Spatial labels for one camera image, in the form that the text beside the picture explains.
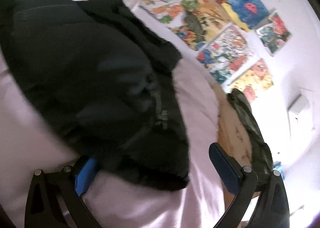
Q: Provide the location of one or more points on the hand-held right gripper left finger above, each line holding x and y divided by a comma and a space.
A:
85, 178

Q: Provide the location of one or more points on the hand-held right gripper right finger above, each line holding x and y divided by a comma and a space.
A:
222, 165

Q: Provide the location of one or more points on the black jacket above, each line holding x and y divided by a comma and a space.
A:
87, 80

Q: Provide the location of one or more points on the dark green cloth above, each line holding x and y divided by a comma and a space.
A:
250, 123

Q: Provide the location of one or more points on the blue cloth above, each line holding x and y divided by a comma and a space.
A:
278, 167

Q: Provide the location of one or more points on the pink bed sheet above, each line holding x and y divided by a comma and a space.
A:
195, 98

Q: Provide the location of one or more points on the white air conditioner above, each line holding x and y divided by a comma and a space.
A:
298, 106

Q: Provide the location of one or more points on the wooden bed frame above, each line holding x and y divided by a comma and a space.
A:
232, 128

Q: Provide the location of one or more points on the group of colourful wall drawings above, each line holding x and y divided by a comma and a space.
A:
207, 17

